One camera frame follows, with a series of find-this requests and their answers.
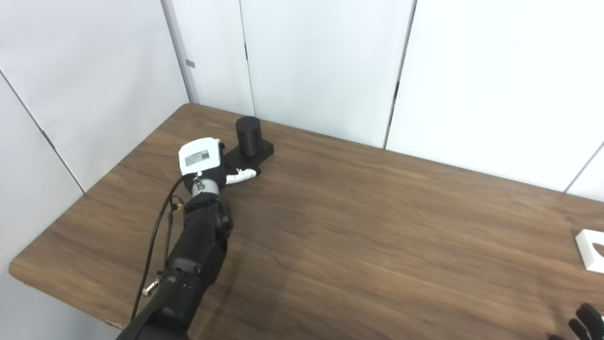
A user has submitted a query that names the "black peg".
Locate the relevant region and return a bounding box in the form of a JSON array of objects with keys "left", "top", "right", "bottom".
[{"left": 222, "top": 116, "right": 275, "bottom": 175}]

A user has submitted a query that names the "white square piece with hole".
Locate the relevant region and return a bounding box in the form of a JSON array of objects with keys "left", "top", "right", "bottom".
[{"left": 575, "top": 229, "right": 604, "bottom": 273}]

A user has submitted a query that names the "grey wall corner post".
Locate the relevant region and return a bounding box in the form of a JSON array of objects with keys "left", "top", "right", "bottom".
[{"left": 160, "top": 0, "right": 200, "bottom": 104}]

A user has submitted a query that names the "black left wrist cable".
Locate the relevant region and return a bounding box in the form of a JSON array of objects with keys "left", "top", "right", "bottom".
[{"left": 130, "top": 175, "right": 190, "bottom": 323}]

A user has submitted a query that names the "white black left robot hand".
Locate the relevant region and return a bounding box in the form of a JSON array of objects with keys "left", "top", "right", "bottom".
[{"left": 178, "top": 137, "right": 261, "bottom": 190}]

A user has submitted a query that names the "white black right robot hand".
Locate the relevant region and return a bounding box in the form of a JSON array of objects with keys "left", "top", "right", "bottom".
[{"left": 547, "top": 303, "right": 604, "bottom": 340}]

